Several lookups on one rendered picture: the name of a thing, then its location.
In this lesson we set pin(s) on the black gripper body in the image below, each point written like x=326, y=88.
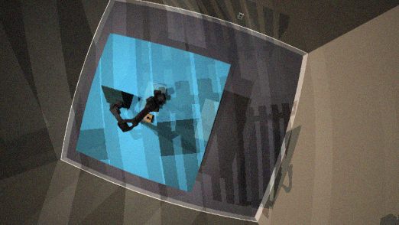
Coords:
x=156, y=92

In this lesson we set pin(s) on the tan square block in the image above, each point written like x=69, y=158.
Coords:
x=150, y=118

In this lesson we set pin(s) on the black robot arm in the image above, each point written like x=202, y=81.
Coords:
x=150, y=106

